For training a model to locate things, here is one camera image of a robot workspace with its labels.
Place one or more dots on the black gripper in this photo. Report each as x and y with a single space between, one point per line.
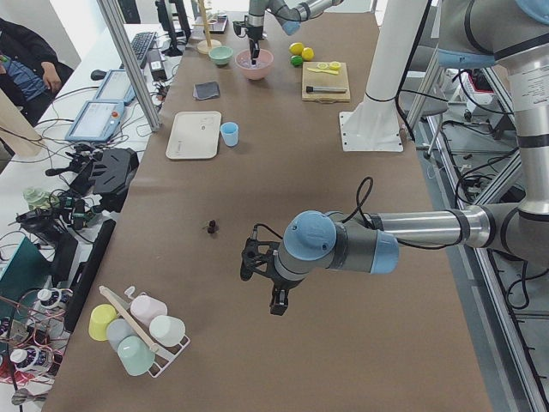
253 36
283 283

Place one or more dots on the pink bowl of ice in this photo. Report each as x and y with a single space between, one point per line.
258 70

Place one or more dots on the wooden cup stand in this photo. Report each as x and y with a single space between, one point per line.
206 45

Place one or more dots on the blue plastic cup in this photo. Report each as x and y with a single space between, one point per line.
229 132

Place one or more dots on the dark cherries pair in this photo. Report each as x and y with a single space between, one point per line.
211 227

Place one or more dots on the white cup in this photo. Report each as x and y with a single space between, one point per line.
167 330

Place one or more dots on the white cup rack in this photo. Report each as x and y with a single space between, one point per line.
164 356

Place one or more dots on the pink cup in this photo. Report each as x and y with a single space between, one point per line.
145 308

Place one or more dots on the mint green cup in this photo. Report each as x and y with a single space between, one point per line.
135 355

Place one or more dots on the grey cup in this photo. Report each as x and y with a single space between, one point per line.
116 331

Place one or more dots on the yellow cup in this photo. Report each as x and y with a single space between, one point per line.
100 317

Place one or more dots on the green ceramic bowl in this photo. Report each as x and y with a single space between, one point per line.
221 55

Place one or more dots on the yellow lemon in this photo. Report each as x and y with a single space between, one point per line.
307 54
296 48

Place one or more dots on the green lime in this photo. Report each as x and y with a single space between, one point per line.
296 61

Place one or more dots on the yellow plastic knife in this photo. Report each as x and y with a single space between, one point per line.
325 71

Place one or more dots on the grey folded cloth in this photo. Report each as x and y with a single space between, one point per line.
206 91

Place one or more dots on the metal rod black cap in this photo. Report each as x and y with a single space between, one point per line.
325 90

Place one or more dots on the wooden cutting board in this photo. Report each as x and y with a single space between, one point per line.
325 80

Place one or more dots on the cream rabbit tray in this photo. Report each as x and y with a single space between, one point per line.
194 136

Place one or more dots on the black keyboard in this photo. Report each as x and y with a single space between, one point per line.
141 44

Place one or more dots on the teach pendant tablet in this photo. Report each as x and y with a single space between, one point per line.
96 121
116 86

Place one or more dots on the seated person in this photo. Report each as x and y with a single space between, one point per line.
31 74

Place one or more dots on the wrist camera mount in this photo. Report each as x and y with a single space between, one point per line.
240 28
258 258

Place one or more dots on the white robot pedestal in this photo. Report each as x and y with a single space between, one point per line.
373 125

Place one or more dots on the aluminium frame post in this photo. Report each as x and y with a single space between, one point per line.
114 22

